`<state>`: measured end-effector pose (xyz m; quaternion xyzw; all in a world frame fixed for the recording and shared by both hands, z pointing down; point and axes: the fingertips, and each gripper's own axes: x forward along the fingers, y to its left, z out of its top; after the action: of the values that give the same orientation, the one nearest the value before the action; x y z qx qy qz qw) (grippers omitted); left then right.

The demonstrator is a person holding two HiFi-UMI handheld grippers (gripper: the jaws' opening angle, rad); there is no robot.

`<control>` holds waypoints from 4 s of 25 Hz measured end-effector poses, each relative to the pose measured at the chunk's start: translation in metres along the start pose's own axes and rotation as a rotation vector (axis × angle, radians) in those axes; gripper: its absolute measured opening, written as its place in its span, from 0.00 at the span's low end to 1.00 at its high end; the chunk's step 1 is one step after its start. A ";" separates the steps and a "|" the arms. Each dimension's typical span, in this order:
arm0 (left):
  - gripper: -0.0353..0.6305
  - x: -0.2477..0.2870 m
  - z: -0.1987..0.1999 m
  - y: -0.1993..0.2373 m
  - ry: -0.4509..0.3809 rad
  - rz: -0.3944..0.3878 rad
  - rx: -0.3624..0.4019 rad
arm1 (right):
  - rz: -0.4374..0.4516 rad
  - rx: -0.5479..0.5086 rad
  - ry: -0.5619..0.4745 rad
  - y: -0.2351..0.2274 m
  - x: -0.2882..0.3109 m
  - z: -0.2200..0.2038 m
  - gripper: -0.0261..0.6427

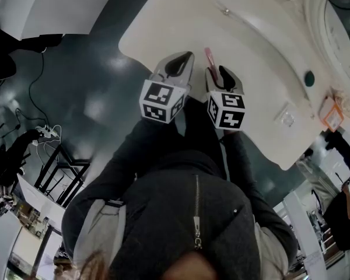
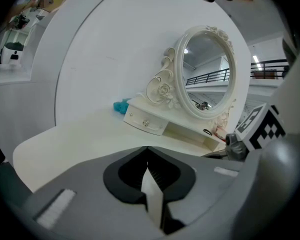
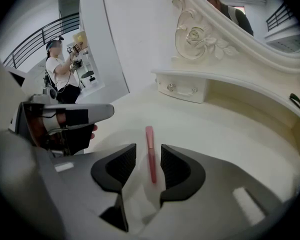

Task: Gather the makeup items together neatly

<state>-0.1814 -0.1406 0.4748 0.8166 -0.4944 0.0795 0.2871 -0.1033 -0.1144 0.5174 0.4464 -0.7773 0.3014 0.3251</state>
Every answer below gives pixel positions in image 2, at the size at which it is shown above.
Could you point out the orange and white cardboard box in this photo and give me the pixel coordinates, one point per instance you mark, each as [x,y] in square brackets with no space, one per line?
[220,133]

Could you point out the black balcony railing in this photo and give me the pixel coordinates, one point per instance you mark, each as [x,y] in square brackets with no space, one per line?
[270,69]

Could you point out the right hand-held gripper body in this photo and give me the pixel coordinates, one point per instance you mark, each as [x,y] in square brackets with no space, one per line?
[260,126]

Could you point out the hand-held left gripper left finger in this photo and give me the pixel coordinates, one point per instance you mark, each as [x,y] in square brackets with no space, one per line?
[90,201]

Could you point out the oval mirror with ornate frame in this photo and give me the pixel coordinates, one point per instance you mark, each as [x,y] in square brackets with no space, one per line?
[207,71]

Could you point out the dark green round lid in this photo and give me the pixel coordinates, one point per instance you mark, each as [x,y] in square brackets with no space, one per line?
[207,131]

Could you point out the white cubby shelf unit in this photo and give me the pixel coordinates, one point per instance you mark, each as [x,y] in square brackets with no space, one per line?
[17,39]

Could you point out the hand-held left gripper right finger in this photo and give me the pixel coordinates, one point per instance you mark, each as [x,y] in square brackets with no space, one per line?
[202,191]

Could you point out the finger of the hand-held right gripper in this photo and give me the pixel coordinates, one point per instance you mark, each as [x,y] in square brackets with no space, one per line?
[215,156]

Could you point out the teal cloth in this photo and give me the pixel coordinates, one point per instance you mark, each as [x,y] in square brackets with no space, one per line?
[121,106]

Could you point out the white dressing table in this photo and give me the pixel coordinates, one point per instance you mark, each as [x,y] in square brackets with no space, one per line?
[77,139]

